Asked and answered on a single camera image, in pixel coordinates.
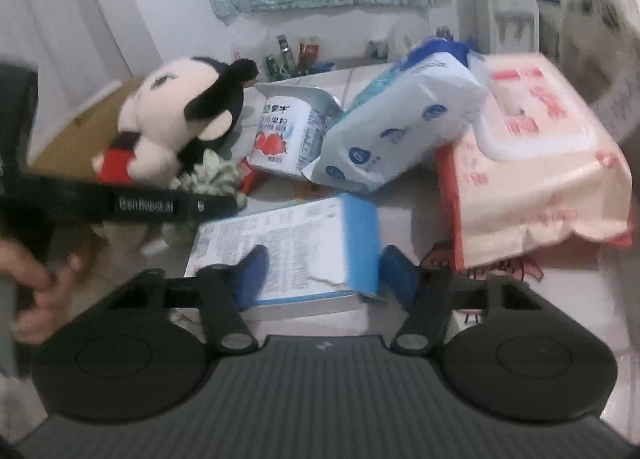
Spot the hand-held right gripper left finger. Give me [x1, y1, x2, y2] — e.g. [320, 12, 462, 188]
[105, 245, 271, 354]

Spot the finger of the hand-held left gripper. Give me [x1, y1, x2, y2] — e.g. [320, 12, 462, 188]
[192, 195, 239, 222]

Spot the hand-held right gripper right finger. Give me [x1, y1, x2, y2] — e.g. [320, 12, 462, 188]
[381, 245, 543, 355]

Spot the green white fabric scrunchie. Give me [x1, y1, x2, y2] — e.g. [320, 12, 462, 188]
[167, 149, 248, 246]

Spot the blue white carton box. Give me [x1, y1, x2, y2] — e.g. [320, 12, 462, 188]
[184, 193, 388, 322]

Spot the brown cardboard box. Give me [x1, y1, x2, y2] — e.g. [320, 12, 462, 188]
[27, 79, 148, 184]

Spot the strawberry print yogurt cup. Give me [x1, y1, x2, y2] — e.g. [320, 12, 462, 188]
[247, 83, 343, 182]

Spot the plush doll red dress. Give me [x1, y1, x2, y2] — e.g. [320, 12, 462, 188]
[92, 56, 261, 252]

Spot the blue white wipes pack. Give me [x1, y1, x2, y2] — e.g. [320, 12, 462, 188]
[302, 36, 488, 192]

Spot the peach wet wipes pack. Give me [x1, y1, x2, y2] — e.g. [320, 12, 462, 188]
[435, 51, 633, 272]

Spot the person's left hand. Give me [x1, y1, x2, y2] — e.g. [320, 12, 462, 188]
[0, 239, 83, 345]

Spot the small red packet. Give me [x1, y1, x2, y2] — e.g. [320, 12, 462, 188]
[237, 156, 261, 194]

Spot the dark bottle silver cap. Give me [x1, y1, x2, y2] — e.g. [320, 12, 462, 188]
[277, 34, 296, 77]

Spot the red label bottle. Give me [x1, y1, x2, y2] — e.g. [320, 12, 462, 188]
[299, 38, 321, 72]

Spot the white curtain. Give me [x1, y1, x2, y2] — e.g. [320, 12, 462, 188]
[0, 0, 163, 90]

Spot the white water dispenser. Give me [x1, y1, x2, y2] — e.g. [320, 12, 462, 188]
[472, 0, 541, 57]

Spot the white knitted blanket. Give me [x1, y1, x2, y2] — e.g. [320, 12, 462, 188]
[557, 0, 640, 144]

